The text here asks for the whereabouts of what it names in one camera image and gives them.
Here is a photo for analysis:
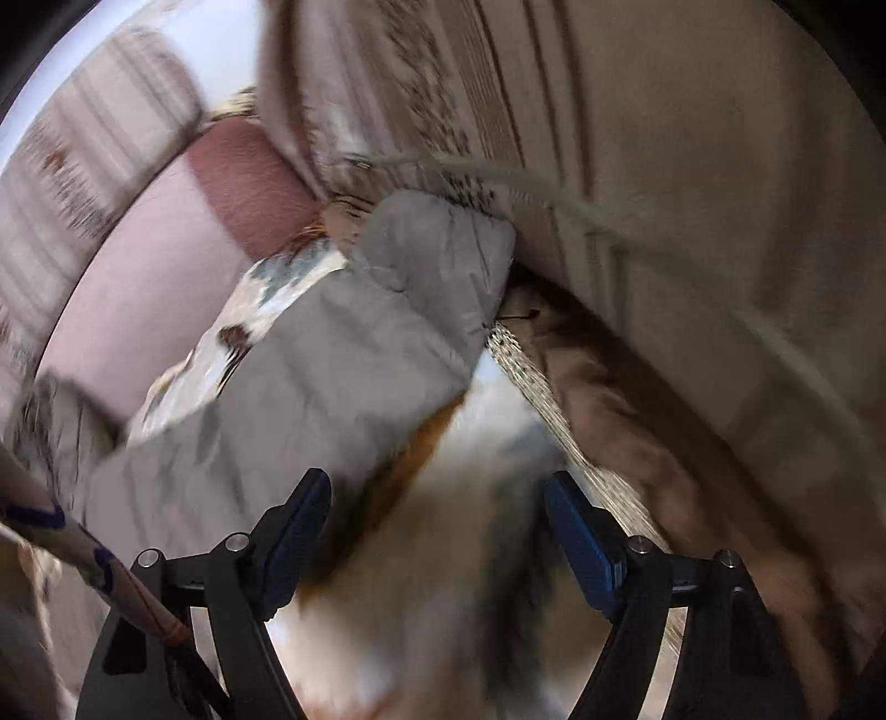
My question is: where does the wide striped floral cushion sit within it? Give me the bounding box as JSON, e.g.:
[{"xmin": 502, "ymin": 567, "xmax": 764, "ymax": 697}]
[{"xmin": 257, "ymin": 0, "xmax": 883, "ymax": 500}]

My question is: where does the taupe quilted puffer jacket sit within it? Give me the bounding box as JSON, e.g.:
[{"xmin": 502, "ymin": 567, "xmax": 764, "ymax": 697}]
[{"xmin": 14, "ymin": 190, "xmax": 519, "ymax": 583}]

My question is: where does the cream leaf-print plush blanket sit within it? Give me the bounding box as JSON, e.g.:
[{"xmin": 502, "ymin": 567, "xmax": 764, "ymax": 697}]
[{"xmin": 0, "ymin": 197, "xmax": 693, "ymax": 720}]

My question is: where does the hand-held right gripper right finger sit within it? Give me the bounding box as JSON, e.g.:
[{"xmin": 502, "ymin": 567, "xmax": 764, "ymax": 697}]
[{"xmin": 540, "ymin": 471, "xmax": 807, "ymax": 720}]

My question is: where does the white cable with blue marks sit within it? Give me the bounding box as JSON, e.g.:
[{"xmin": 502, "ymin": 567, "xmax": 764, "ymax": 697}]
[{"xmin": 0, "ymin": 443, "xmax": 233, "ymax": 720}]

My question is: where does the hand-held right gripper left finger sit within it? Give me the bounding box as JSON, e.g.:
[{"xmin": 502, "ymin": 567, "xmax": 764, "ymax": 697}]
[{"xmin": 75, "ymin": 467, "xmax": 333, "ymax": 720}]

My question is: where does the pink quilted bolster cushion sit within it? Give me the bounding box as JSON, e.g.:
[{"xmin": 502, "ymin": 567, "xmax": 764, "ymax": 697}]
[{"xmin": 34, "ymin": 121, "xmax": 326, "ymax": 423}]

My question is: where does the long striped floral cushion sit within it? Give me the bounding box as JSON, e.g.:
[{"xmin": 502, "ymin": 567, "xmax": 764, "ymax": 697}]
[{"xmin": 0, "ymin": 28, "xmax": 209, "ymax": 368}]

